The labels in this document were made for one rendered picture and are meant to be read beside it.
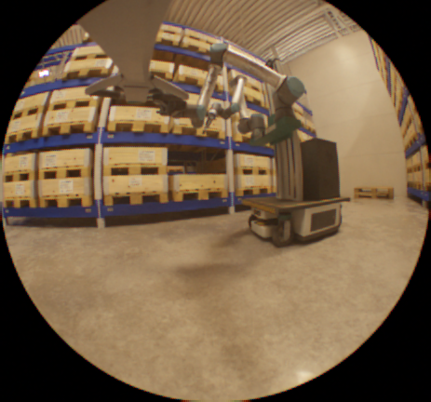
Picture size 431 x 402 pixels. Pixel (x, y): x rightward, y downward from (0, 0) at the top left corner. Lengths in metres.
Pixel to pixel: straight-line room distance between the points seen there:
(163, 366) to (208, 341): 0.16
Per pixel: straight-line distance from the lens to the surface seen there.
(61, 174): 2.13
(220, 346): 0.54
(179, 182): 1.94
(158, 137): 2.05
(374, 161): 5.52
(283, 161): 1.51
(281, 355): 0.54
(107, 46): 0.15
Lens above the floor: 0.48
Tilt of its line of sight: 1 degrees down
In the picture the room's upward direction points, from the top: 2 degrees counter-clockwise
